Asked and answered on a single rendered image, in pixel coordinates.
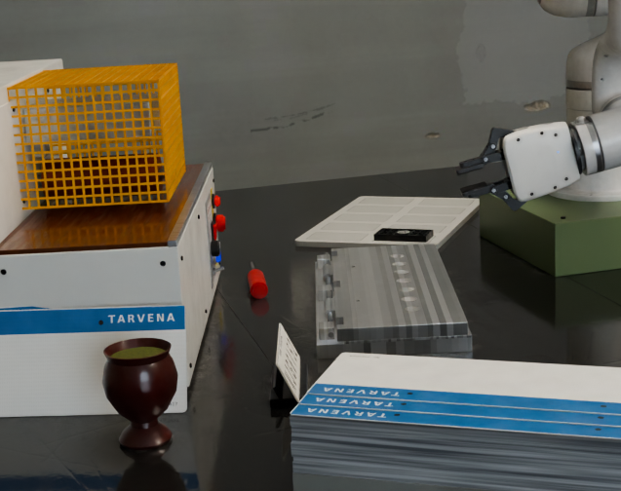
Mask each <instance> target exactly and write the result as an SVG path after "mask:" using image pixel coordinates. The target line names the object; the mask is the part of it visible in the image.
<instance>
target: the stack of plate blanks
mask: <svg viewBox="0 0 621 491"><path fill-rule="evenodd" d="M290 422H291V456H292V457H293V462H292V470H293V473H292V483H293V491H621V428H613V427H600V426H586V425H572V424H559V423H545V422H531V421H518V420H504V419H490V418H476V417H462V416H448V415H435V414H421V413H407V412H394V411H380V410H366V409H353V408H339V407H325V406H312V405H301V404H298V405H297V406H296V407H295V408H294V409H293V410H292V411H291V416H290Z"/></svg>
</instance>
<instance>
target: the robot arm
mask: <svg viewBox="0 0 621 491"><path fill-rule="evenodd" d="M537 2H538V3H539V5H540V6H541V8H542V9H543V10H544V11H546V12H547V13H549V14H551V15H553V16H557V17H562V18H584V17H603V16H608V22H607V30H606V32H605V33H603V34H601V35H599V36H597V37H595V38H593V39H590V40H588V41H586V42H584V43H581V44H580V45H578V46H576V47H575V48H573V49H572V50H571V51H570V52H569V54H568V56H567V60H566V76H565V83H566V87H565V90H566V122H554V123H546V124H540V125H535V126H530V127H525V128H520V129H516V130H508V129H502V128H497V127H492V128H491V130H490V135H489V139H488V144H487V145H486V147H485V149H484V151H483V153H481V155H480V157H476V158H473V159H469V160H466V161H462V162H460V163H459V166H458V167H455V168H454V170H455V172H456V173H457V174H458V175H459V174H463V173H467V172H470V171H474V170H480V169H482V168H483V167H484V166H485V165H487V164H488V163H493V162H498V161H503V165H504V169H505V171H506V175H507V177H506V178H503V179H500V180H498V181H495V182H492V183H490V182H489V183H485V182H480V183H477V184H473V185H470V186H466V187H463V188H460V193H461V195H462V196H463V197H465V196H468V198H469V199H470V198H475V197H478V196H481V195H484V194H488V193H491V194H492V195H495V196H496V197H498V198H500V199H502V200H503V201H504V202H505V203H506V204H507V205H508V206H509V207H510V208H511V209H512V210H513V211H516V210H518V209H519V208H520V207H521V206H522V205H523V204H525V203H526V202H527V201H529V200H533V199H536V198H539V197H542V196H545V195H547V194H549V195H551V196H553V197H556V198H560V199H565V200H572V201H581V202H618V201H621V0H537ZM498 139H499V148H500V149H497V150H496V148H497V142H498ZM509 189H511V191H512V193H513V194H514V195H515V196H516V198H515V199H514V198H512V197H511V196H510V195H509V193H508V192H507V191H506V190H509Z"/></svg>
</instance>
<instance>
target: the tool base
mask: <svg viewBox="0 0 621 491"><path fill-rule="evenodd" d="M326 264H329V265H332V262H331V261H330V255H329V254H328V253H327V252H326V253H325V254H324V255H317V262H315V279H316V337H317V359H337V358H338V357H339V356H340V354H342V353H360V354H378V355H413V354H433V353H451V352H471V351H472V334H471V331H470V329H469V327H468V335H454V336H435V337H416V338H398V339H378V340H360V341H340V342H337V333H336V319H333V318H332V313H331V312H329V313H328V318H327V319H326V317H325V305H324V302H325V300H326V299H327V298H334V291H333V283H331V282H330V277H326V282H324V280H323V267H324V266H325V265H326Z"/></svg>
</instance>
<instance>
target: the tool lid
mask: <svg viewBox="0 0 621 491"><path fill-rule="evenodd" d="M331 262H332V265H329V264H326V265H325V266H324V267H323V280H324V282H326V277H330V282H331V283H333V291H334V298H327V299H326V300H325V302H324V305H325V317H326V319H327V318H328V313H329V312H331V313H332V318H333V319H336V333H337V342H340V341H360V340H378V339H398V338H416V337H435V336H454V335H468V322H467V320H466V317H465V315H464V313H463V310H462V308H461V305H460V303H459V301H458V298H457V296H456V293H455V291H454V289H453V286H452V284H451V281H450V279H449V277H448V274H447V272H446V268H445V266H444V263H443V261H442V258H441V256H440V255H439V252H438V250H437V247H436V245H435V244H422V245H385V246H366V247H347V248H332V249H331Z"/></svg>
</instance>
